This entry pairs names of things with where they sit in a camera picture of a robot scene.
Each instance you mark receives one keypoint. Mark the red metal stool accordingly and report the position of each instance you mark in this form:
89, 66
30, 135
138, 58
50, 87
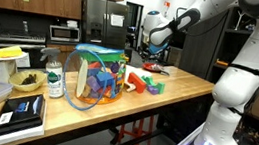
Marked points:
138, 134

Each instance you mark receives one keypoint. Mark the white folded cloth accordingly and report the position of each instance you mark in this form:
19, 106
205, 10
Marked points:
136, 70

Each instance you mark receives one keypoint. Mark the small green foam block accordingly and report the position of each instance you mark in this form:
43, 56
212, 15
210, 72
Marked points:
144, 79

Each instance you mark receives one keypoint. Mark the gray cloth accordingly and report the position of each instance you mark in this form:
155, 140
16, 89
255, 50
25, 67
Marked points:
160, 69

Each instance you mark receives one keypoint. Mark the stainless steel fridge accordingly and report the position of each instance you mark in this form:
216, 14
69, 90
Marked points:
93, 17

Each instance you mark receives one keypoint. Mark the yellow sponge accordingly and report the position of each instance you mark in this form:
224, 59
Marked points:
6, 52

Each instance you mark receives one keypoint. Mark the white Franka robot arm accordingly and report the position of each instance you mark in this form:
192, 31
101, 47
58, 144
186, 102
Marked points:
226, 129

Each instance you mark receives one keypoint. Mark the red exit sign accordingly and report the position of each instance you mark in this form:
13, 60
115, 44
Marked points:
166, 4

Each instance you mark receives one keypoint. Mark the dark food pieces in bowl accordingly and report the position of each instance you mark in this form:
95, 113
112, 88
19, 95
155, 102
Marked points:
29, 79

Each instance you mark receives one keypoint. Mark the white paper on stove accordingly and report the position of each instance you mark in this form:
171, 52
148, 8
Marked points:
23, 60

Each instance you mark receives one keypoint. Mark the yellow-green bowl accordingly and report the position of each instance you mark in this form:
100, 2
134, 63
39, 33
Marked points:
16, 80

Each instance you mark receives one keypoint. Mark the white paper on fridge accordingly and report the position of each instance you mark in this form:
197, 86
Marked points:
116, 20

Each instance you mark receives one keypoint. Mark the white stacked containers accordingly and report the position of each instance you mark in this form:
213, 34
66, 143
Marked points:
72, 24

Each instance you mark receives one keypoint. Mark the green stepped foam block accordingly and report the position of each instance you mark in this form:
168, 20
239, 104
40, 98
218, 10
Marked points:
159, 87

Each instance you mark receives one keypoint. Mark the red plate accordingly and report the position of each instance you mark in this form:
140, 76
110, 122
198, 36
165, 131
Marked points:
148, 66

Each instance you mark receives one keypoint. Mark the beige wooden block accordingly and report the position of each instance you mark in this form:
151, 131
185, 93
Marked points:
129, 87

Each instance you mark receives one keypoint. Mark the orange object on shelf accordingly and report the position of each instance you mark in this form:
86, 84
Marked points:
222, 63

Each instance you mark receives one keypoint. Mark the silver microwave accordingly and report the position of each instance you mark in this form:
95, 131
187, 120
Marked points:
64, 34

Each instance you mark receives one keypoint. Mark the purple foam block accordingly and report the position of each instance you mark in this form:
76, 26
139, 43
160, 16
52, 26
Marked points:
152, 90

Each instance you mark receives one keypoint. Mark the white bucket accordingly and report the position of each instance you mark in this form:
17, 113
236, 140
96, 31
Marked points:
4, 69

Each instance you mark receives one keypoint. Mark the clear spray bottle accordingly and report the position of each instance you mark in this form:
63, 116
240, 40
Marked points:
54, 79

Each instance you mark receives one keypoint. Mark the black kitchen stove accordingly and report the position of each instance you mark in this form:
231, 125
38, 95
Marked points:
23, 39

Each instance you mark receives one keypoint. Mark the red foam block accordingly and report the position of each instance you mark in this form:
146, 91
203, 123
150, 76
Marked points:
136, 82

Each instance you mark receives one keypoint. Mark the black book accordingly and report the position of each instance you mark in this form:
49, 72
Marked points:
20, 112

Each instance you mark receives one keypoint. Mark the clear plastic toy bin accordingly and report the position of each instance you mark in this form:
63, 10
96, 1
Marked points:
101, 79

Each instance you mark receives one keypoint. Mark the white plate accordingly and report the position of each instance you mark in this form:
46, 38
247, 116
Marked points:
19, 57

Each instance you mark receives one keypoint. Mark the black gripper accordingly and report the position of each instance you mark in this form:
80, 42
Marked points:
151, 56

